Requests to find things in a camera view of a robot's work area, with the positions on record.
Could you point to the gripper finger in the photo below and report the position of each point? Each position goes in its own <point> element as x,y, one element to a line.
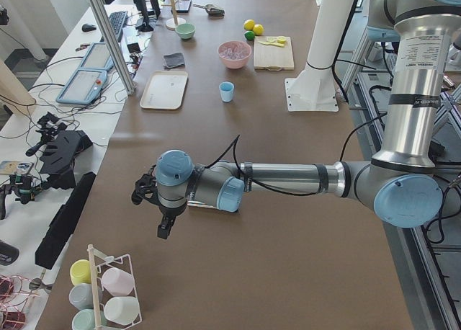
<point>165,226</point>

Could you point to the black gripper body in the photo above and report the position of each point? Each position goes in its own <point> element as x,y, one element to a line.
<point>169,213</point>

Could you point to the steel muddler black tip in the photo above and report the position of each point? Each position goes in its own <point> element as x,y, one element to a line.
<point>200,205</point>

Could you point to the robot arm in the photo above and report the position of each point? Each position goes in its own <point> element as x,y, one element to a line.
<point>396,183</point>

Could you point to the pink cup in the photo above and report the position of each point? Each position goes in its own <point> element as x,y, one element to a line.
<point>117,282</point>

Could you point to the white cup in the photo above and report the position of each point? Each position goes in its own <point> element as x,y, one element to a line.
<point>122,310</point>

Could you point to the yellow cup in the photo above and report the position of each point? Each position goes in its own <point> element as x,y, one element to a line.
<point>80,272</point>

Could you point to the grey cup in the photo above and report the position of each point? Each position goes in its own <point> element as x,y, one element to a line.
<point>81,296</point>

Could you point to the mint green cup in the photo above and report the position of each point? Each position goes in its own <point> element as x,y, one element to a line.
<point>84,320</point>

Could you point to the light blue cup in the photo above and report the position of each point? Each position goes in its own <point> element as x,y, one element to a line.
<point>226,89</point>

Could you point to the metal ice scoop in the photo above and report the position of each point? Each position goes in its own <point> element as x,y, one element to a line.
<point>211,9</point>

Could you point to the long black bar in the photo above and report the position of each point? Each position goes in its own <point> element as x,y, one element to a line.
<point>64,223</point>

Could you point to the black foam holder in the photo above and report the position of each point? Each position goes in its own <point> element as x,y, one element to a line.
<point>59,156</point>

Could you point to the cream serving tray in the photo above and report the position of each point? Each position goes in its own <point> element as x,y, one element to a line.
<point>164,90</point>

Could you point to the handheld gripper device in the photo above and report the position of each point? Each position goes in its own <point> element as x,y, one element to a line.
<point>23,186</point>

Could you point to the blue teach pendant near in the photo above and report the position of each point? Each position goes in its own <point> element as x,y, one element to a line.
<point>83,87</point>

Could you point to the blue teach pendant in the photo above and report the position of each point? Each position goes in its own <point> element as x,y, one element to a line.
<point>97,57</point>
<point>83,87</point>

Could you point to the grey folded cloth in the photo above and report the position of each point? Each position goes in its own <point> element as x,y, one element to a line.
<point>174,60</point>

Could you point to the smartphone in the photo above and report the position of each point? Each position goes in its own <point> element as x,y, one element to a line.
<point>8,167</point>

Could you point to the small black box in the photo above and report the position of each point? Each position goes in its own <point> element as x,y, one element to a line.
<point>133,47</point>

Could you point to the blue teach pendant far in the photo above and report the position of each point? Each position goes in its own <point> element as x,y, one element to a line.
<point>97,57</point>

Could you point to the pink bowl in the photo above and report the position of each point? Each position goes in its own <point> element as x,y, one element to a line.
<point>234,54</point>

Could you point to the green bowl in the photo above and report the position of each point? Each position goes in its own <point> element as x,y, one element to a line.
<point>185,31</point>

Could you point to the wooden cutting board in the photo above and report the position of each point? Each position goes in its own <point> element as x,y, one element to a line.
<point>272,58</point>

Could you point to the wooden mug tree stand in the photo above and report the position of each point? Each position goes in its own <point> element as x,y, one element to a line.
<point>175,21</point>

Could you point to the green lime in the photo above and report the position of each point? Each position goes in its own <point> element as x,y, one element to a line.
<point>249,35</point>

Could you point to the black keyboard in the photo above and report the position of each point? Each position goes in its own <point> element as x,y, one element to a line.
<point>117,21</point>

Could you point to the black computer mouse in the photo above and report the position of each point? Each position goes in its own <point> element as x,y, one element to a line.
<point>88,27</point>

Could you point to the yellow plastic knife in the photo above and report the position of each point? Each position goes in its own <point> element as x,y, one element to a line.
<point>276,44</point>

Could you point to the yellow lemon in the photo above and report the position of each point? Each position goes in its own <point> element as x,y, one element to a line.
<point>258,29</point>
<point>249,24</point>

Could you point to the black monitor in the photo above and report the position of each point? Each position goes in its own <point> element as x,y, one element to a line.
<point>150,11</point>

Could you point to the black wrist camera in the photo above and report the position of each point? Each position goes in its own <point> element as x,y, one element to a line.
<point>146,189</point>

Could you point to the wooden rack handle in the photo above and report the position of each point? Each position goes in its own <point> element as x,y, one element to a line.
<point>94,288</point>

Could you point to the white wire cup rack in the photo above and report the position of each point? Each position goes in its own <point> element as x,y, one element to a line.
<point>104,262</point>

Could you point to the aluminium frame post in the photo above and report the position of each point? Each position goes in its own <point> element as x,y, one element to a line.
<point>100,14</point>

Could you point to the white camera pillar mount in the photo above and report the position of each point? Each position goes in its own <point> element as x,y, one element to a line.
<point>314,88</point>

